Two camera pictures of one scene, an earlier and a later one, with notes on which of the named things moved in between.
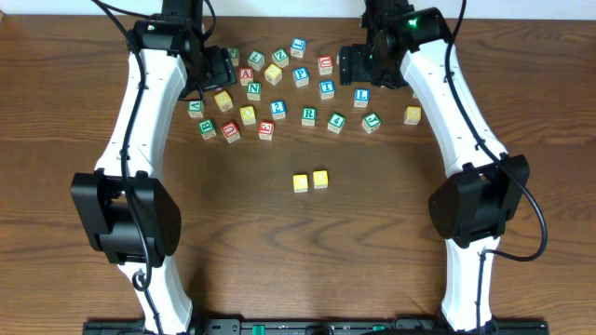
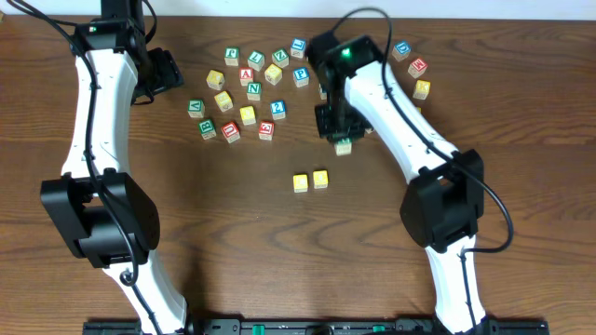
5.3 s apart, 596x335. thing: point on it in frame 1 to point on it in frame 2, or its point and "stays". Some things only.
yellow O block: x=320 y=179 stays
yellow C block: x=300 y=183 stays
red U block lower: x=231 y=131 stays
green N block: x=253 y=90 stays
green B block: x=207 y=128 stays
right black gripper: x=352 y=63 to x=336 y=128
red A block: x=246 y=76 stays
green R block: x=309 y=115 to x=343 y=147
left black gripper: x=223 y=68 to x=167 y=71
